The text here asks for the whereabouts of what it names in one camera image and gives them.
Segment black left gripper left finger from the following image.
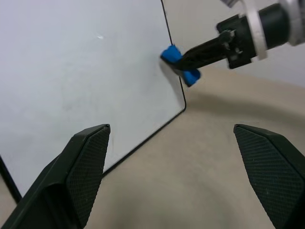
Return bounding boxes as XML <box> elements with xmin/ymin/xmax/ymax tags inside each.
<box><xmin>0</xmin><ymin>124</ymin><xmax>111</xmax><ymax>229</ymax></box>

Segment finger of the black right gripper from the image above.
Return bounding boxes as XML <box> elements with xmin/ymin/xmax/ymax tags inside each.
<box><xmin>174</xmin><ymin>30</ymin><xmax>236</xmax><ymax>77</ymax></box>

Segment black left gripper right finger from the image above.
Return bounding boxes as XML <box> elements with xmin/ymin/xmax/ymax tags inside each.
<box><xmin>233</xmin><ymin>124</ymin><xmax>305</xmax><ymax>229</ymax></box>

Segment blue whiteboard eraser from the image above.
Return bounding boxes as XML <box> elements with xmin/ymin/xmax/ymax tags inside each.
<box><xmin>160</xmin><ymin>44</ymin><xmax>201</xmax><ymax>87</ymax></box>

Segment white whiteboard with black frame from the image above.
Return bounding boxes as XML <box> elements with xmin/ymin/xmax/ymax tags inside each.
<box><xmin>0</xmin><ymin>0</ymin><xmax>187</xmax><ymax>204</ymax></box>

